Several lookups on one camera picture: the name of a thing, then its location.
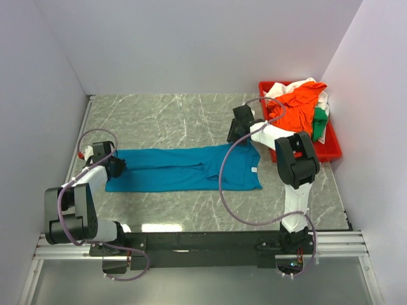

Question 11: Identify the blue t shirt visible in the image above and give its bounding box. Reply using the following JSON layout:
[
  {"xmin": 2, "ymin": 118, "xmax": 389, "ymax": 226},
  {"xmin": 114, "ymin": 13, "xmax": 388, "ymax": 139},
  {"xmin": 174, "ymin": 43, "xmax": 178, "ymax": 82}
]
[{"xmin": 105, "ymin": 144, "xmax": 262, "ymax": 193}]

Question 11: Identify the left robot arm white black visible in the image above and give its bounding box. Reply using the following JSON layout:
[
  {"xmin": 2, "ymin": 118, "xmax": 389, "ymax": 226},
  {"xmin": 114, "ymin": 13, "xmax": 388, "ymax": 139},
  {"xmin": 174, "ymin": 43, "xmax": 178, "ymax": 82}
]
[{"xmin": 44, "ymin": 141, "xmax": 127, "ymax": 255}]

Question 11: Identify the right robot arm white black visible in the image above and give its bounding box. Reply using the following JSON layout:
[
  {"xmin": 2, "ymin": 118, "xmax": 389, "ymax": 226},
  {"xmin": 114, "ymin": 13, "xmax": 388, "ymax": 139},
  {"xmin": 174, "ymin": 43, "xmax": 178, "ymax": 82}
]
[{"xmin": 227, "ymin": 105, "xmax": 320, "ymax": 254}]

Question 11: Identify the white t shirt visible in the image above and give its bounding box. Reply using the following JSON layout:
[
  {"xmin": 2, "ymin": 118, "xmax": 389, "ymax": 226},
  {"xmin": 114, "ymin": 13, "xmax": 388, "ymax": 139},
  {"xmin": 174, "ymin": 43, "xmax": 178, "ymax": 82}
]
[{"xmin": 263, "ymin": 76, "xmax": 331, "ymax": 146}]

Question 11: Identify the orange t shirt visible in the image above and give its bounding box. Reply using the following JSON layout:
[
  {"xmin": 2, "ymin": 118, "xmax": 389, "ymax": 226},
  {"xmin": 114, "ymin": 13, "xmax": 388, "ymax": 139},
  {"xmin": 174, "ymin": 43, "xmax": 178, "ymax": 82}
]
[{"xmin": 266, "ymin": 81, "xmax": 328, "ymax": 156}]

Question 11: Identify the green t shirt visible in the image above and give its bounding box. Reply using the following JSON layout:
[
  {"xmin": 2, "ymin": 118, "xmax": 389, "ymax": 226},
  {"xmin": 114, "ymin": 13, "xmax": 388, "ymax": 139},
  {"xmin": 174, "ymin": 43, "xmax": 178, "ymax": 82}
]
[{"xmin": 312, "ymin": 107, "xmax": 329, "ymax": 144}]

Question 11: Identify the red plastic bin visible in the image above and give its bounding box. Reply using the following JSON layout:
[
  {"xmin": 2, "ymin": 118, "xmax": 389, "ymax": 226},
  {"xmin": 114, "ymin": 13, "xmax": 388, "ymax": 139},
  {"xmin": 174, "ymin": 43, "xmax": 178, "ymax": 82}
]
[{"xmin": 258, "ymin": 81, "xmax": 341, "ymax": 163}]

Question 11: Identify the black base beam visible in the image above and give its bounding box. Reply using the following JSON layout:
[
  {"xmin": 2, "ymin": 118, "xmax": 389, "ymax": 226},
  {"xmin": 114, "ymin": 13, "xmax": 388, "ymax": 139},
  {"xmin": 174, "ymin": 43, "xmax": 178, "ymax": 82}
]
[{"xmin": 89, "ymin": 231, "xmax": 314, "ymax": 271}]

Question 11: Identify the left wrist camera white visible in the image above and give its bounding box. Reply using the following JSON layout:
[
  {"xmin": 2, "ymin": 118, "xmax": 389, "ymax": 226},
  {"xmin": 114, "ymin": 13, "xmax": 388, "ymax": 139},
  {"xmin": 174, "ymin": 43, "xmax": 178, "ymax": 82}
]
[{"xmin": 77, "ymin": 146, "xmax": 93, "ymax": 161}]

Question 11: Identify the aluminium rail frame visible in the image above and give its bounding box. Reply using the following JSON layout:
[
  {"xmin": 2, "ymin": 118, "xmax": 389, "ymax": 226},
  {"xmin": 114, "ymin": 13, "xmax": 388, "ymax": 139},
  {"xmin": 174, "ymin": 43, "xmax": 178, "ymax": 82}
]
[{"xmin": 20, "ymin": 94, "xmax": 382, "ymax": 304}]

